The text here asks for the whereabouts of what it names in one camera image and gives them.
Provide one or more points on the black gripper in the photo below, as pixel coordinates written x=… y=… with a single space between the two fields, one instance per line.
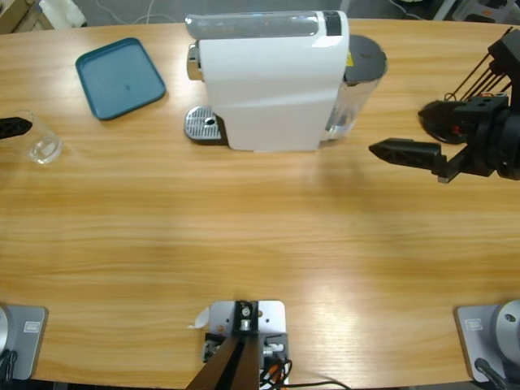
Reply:
x=497 y=142

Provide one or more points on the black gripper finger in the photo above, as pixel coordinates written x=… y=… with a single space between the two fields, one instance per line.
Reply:
x=12 y=128

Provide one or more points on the clear drinking glass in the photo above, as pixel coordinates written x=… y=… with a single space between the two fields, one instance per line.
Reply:
x=44 y=152

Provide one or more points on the grey coffee machine lever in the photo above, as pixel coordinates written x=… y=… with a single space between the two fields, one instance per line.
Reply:
x=252 y=25

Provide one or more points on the white capsule coffee machine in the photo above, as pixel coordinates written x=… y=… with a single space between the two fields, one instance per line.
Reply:
x=268 y=93

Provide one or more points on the black capsule holder with rods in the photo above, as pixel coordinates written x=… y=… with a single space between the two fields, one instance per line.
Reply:
x=436 y=138

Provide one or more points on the clear water tank black lid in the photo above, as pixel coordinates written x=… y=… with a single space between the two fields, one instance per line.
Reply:
x=365 y=57

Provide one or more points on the brown cardboard box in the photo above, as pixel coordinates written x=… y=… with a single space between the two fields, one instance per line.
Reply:
x=12 y=14

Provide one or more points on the teal plastic tray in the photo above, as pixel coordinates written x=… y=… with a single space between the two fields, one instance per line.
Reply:
x=120 y=77

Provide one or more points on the white furniture leg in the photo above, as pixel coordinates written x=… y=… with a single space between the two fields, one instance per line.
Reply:
x=443 y=10

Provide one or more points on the grey device orange button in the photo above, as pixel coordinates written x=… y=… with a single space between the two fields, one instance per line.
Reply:
x=483 y=14

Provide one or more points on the white foam block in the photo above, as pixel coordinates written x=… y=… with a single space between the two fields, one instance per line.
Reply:
x=65 y=10

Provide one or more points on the metal grate drip tray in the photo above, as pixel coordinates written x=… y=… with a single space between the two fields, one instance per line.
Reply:
x=201 y=122

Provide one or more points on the white mounting block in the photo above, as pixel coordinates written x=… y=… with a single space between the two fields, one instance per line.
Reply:
x=272 y=321

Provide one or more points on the white tape piece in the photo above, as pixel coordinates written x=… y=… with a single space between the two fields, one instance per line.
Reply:
x=200 y=319

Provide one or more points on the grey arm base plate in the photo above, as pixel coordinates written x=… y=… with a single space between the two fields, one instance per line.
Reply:
x=22 y=341
x=471 y=337

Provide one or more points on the dark camera post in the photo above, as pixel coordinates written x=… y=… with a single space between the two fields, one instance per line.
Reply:
x=235 y=361

